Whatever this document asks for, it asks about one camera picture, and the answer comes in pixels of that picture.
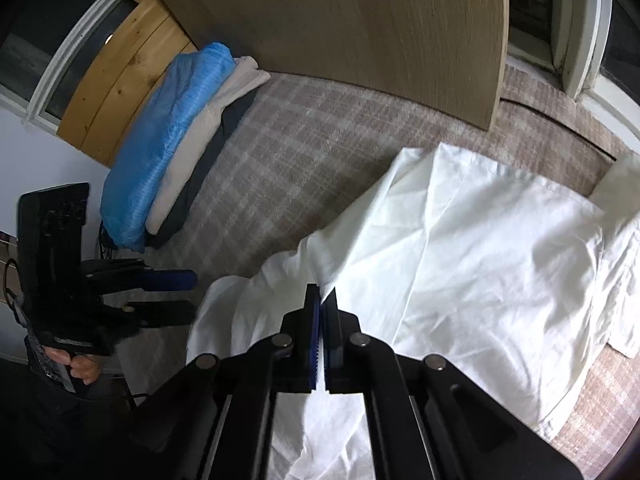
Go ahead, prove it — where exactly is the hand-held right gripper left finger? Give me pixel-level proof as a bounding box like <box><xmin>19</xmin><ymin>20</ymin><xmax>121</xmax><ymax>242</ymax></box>
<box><xmin>125</xmin><ymin>283</ymin><xmax>321</xmax><ymax>480</ymax></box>

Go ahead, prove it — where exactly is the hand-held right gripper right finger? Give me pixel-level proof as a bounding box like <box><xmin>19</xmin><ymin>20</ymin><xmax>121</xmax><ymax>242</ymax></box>
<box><xmin>322</xmin><ymin>290</ymin><xmax>583</xmax><ymax>480</ymax></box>

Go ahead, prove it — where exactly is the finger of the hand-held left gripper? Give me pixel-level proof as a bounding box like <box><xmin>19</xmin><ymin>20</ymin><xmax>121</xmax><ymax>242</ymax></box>
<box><xmin>82</xmin><ymin>259</ymin><xmax>199</xmax><ymax>294</ymax></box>
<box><xmin>102</xmin><ymin>300</ymin><xmax>197</xmax><ymax>329</ymax></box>

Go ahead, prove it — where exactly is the white shirt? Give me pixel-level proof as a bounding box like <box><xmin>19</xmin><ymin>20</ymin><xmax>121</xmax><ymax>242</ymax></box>
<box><xmin>186</xmin><ymin>142</ymin><xmax>640</xmax><ymax>480</ymax></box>

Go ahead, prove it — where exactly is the person's left hand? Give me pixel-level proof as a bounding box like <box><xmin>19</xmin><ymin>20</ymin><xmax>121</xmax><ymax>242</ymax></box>
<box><xmin>46</xmin><ymin>349</ymin><xmax>101</xmax><ymax>386</ymax></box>

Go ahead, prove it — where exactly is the blue folded cloth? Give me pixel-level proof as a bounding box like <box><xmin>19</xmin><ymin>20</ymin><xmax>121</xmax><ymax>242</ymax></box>
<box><xmin>100</xmin><ymin>42</ymin><xmax>236</xmax><ymax>252</ymax></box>

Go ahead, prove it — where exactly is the beige folded cloth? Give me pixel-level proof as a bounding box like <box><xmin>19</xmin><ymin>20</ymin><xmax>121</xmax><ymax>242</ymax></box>
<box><xmin>146</xmin><ymin>56</ymin><xmax>271</xmax><ymax>233</ymax></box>

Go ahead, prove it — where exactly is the dark folded cloth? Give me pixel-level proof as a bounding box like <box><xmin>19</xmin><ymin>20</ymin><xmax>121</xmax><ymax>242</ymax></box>
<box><xmin>150</xmin><ymin>92</ymin><xmax>256</xmax><ymax>248</ymax></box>

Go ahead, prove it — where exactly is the person's dark jacket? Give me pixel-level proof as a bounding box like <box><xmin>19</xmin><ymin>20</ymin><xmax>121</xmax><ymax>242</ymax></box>
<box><xmin>0</xmin><ymin>360</ymin><xmax>151</xmax><ymax>480</ymax></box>

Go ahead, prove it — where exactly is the plaid beige mat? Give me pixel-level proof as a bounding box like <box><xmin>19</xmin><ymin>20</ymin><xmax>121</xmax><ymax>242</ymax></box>
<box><xmin>107</xmin><ymin>65</ymin><xmax>640</xmax><ymax>480</ymax></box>

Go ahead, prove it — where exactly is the pine plank board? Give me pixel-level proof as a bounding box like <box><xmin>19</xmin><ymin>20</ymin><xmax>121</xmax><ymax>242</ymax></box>
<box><xmin>56</xmin><ymin>0</ymin><xmax>198</xmax><ymax>167</ymax></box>

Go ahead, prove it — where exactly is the light wooden panel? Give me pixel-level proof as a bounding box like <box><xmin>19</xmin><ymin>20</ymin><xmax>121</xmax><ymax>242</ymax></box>
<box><xmin>135</xmin><ymin>0</ymin><xmax>510</xmax><ymax>132</ymax></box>

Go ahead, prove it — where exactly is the white window frame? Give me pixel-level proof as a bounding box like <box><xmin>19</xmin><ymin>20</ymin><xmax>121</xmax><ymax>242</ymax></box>
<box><xmin>0</xmin><ymin>0</ymin><xmax>136</xmax><ymax>128</ymax></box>
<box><xmin>505</xmin><ymin>0</ymin><xmax>640</xmax><ymax>148</ymax></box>

